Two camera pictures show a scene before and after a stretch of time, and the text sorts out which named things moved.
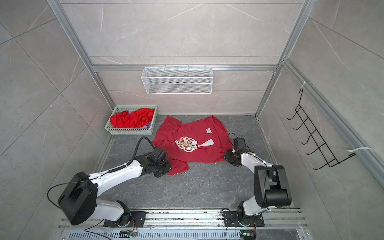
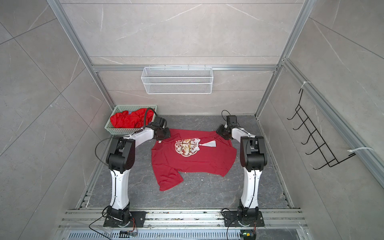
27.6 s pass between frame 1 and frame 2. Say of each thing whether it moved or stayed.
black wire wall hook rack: stayed
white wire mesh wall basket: stayed
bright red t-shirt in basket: stayed
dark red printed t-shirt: moved
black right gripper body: moved
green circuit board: stayed
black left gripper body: moved
